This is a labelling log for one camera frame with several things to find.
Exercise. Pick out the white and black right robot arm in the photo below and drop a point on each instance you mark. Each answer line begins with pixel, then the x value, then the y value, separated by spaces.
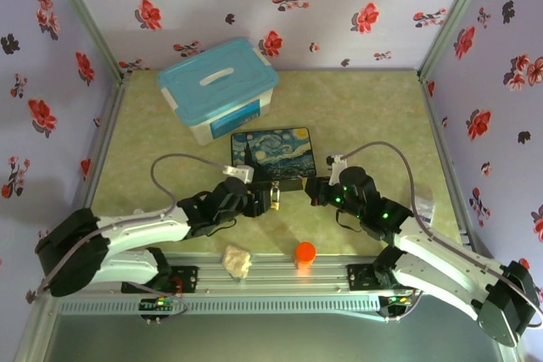
pixel 437 260

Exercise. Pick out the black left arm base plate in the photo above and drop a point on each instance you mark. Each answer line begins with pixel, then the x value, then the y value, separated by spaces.
pixel 188 279

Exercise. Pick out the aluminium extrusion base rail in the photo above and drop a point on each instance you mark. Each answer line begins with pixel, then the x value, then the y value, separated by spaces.
pixel 271 275

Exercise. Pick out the aluminium frame side rail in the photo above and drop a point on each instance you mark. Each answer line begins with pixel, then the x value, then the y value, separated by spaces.
pixel 102 146
pixel 445 158

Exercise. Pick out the starry night mouse pad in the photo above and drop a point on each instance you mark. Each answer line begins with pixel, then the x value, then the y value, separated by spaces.
pixel 275 152

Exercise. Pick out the brass padlock with steel shackle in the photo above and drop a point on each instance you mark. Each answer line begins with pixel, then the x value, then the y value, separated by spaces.
pixel 275 204

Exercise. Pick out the left green circuit board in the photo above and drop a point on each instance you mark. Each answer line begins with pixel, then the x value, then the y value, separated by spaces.
pixel 159 304

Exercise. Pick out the blue lidded plastic storage box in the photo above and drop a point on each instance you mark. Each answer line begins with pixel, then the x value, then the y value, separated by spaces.
pixel 212 82

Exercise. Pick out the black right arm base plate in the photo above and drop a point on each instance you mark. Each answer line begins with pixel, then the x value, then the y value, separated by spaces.
pixel 360 279

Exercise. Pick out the orange plastic cylinder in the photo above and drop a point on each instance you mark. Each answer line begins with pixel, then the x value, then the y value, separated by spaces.
pixel 305 254

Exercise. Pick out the cream crumpled lump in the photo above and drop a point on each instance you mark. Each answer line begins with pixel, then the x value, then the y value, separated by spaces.
pixel 236 261

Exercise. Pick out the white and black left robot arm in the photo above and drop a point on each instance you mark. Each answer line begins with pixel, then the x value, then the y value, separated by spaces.
pixel 140 226

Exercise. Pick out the clear plastic packet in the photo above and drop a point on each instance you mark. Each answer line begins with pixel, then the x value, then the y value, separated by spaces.
pixel 425 207

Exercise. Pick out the aluminium frame post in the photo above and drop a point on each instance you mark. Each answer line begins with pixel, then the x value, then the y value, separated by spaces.
pixel 85 18
pixel 456 18

